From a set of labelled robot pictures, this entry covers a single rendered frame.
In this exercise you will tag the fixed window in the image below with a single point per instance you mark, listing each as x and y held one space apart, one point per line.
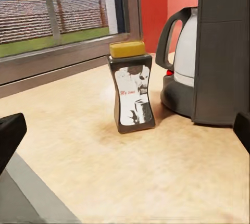
43 41

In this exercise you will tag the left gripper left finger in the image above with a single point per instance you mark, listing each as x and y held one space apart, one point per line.
12 130

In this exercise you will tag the bottle of coffee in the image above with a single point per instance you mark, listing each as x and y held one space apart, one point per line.
130 67

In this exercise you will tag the drop in sink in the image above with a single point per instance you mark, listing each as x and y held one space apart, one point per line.
26 199

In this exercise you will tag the coffee maker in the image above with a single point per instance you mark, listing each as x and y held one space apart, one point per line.
209 79

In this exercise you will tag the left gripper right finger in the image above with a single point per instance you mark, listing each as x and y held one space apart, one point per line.
242 129

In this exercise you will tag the countertop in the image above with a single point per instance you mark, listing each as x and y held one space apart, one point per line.
177 172

